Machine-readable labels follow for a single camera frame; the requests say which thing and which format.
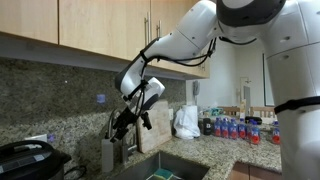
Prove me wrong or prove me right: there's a wooden chair back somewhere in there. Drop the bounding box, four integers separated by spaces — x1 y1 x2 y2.
249 105 277 119
217 105 245 118

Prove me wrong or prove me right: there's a white soap dispenser bottle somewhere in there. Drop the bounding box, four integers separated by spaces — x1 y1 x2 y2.
101 137 115 173

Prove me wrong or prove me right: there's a wooden cutting board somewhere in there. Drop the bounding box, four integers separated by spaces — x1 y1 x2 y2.
136 99 173 154

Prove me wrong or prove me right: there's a white plastic bag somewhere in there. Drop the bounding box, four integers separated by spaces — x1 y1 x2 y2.
172 104 201 141

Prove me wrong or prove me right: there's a black cooker power cable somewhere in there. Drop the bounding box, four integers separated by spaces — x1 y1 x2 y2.
64 164 88 178

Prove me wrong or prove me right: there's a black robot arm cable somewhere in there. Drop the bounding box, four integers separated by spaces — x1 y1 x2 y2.
121 35 218 116

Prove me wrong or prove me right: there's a black arm strap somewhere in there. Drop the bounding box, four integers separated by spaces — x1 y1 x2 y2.
273 95 320 115

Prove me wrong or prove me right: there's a green sponge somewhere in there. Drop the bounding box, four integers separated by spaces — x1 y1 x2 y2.
153 167 174 180

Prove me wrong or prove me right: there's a long wooden wall cabinet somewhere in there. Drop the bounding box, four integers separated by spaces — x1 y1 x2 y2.
0 0 212 80

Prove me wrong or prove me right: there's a steel electric pressure cooker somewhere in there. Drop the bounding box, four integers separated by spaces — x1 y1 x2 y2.
0 139 72 180

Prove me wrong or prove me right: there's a stainless steel sink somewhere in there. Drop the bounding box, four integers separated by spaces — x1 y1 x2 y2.
111 150 211 180

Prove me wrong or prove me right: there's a steel cabinet door handle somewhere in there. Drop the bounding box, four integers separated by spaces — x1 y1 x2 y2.
155 19 163 40
143 12 151 46

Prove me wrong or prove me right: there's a red-label water bottle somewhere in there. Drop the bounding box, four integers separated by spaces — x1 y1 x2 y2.
248 119 262 146
229 118 239 141
221 118 230 139
237 118 247 140
213 117 222 138
271 120 282 145

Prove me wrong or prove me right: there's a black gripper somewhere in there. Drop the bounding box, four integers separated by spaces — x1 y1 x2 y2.
109 106 140 144

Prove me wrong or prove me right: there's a brushed steel gooseneck faucet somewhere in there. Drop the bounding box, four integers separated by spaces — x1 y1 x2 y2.
105 107 138 165

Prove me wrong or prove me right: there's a black cylindrical canister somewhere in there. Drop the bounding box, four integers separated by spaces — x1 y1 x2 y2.
202 117 213 136

